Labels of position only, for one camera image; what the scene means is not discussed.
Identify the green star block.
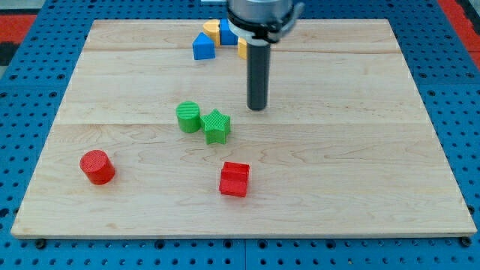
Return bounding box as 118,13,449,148
200,109,230,145

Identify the green cylinder block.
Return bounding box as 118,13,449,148
175,100,201,134

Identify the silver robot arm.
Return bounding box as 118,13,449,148
226,0,305,47

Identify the red notched cube block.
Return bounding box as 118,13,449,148
219,162,250,197

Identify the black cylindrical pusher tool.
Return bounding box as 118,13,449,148
247,44,271,111

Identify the yellow block behind pusher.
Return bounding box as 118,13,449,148
237,37,248,60

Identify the blue house-shaped block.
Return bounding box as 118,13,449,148
192,32,216,60

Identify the blue cube block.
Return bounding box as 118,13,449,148
220,19,238,46

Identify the wooden board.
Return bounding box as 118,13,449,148
11,19,477,239

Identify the yellow half-round block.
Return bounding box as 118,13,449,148
202,19,221,47

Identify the red cylinder block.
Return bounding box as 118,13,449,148
79,149,116,185

